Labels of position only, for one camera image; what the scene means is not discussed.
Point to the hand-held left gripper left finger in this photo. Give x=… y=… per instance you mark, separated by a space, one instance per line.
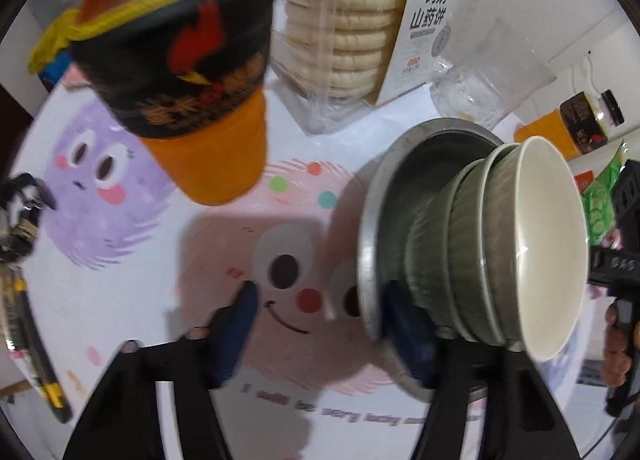
x=237 y=335

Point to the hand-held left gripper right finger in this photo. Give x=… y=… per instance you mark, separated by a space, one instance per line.
x=407 y=335

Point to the cream bowl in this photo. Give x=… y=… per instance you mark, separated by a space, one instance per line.
x=555 y=250

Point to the small green bowl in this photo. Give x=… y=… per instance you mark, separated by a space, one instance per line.
x=467 y=260

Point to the small steel bowl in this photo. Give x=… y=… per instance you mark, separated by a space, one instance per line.
x=390 y=220

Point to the person's right hand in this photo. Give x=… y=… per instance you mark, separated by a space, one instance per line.
x=612 y=360

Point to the green chip bag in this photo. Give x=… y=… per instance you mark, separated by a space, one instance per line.
x=600 y=205

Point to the small orange box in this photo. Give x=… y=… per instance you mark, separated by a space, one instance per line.
x=584 y=183

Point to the orange drink bottle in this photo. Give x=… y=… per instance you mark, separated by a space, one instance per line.
x=545 y=133
x=170 y=70

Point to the black yellow pen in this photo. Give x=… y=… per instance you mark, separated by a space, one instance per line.
x=35 y=355

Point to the black metal clip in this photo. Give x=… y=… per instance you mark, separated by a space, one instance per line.
x=30 y=190

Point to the biscuit package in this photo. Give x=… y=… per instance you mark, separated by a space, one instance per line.
x=350 y=20

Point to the blue item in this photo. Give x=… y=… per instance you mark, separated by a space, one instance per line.
x=52 y=73

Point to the yellow cloth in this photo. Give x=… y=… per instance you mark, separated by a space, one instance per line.
x=45 y=45

